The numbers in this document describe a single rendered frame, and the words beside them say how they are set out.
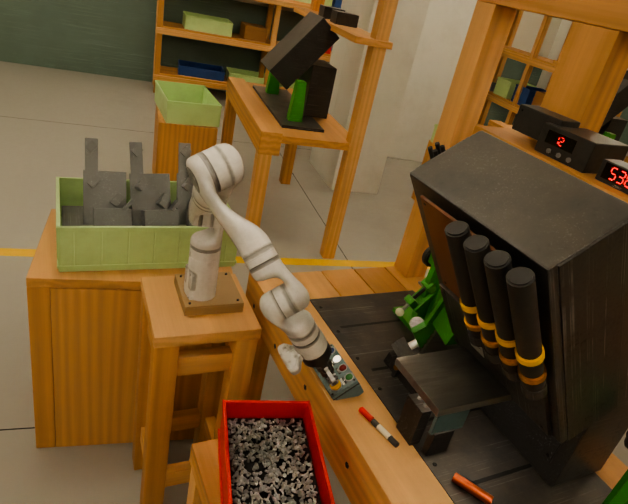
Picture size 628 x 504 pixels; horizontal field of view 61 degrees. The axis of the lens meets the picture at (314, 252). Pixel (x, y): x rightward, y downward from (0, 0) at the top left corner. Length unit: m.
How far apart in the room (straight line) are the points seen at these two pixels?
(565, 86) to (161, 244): 1.35
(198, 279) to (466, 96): 1.03
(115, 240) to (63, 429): 0.83
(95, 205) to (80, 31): 6.13
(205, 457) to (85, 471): 1.07
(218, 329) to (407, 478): 0.69
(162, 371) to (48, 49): 6.90
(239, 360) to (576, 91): 1.21
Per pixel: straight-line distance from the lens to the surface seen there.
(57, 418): 2.34
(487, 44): 1.85
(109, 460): 2.39
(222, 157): 1.12
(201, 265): 1.60
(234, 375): 1.75
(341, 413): 1.37
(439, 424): 1.29
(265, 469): 1.25
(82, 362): 2.14
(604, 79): 1.56
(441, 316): 1.36
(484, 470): 1.40
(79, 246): 1.92
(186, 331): 1.60
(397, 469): 1.30
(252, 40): 7.71
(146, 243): 1.93
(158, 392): 1.72
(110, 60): 8.19
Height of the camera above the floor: 1.83
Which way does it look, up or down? 27 degrees down
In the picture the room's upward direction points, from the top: 13 degrees clockwise
